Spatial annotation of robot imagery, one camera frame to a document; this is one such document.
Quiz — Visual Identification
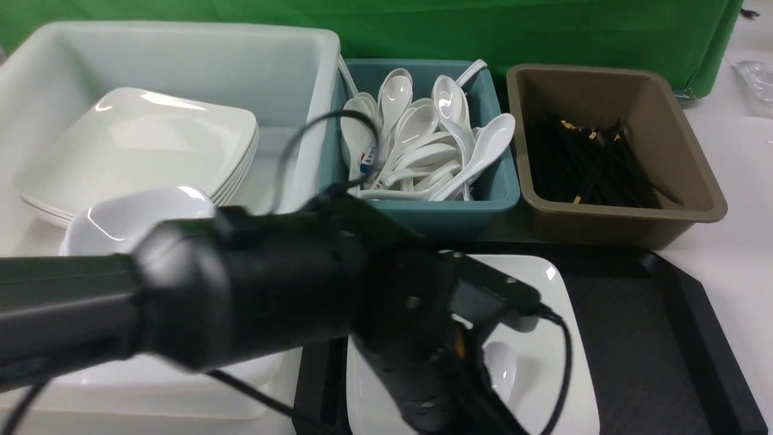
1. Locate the stack of small white bowls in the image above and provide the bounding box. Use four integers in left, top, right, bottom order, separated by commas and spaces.
59, 185, 216, 256

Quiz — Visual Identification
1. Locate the white ceramic soup spoon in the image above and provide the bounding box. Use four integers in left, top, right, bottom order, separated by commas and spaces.
484, 341, 518, 403

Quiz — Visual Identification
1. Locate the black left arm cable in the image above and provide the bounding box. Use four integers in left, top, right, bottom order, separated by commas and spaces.
269, 109, 382, 212

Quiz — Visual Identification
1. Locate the green backdrop cloth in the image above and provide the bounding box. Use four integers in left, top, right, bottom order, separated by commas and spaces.
1, 1, 742, 97

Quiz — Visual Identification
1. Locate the large white plastic tub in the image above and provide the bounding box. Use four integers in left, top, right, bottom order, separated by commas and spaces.
0, 21, 342, 420

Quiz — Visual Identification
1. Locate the pile of white soup spoons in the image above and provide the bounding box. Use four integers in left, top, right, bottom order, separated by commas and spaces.
338, 59, 516, 201

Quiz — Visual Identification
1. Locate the large white square plate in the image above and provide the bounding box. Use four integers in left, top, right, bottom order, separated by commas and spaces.
345, 254, 601, 434

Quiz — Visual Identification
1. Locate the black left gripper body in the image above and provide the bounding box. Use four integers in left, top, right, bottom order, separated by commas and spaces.
353, 250, 541, 434

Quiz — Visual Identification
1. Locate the pile of black chopsticks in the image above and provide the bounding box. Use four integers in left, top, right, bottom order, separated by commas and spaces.
525, 112, 685, 210

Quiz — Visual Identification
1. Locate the stack of white square plates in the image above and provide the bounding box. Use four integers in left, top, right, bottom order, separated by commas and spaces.
12, 86, 259, 227

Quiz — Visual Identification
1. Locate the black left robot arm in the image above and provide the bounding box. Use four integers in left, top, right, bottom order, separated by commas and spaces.
1, 193, 550, 434

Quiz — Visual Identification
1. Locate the brown plastic chopstick bin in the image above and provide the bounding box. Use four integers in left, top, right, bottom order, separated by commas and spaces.
506, 65, 727, 250

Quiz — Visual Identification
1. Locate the clear plastic bag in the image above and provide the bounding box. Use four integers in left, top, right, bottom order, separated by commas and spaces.
730, 60, 772, 119

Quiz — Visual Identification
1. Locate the black plastic serving tray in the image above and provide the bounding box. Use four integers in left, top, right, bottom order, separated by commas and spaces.
293, 241, 771, 434

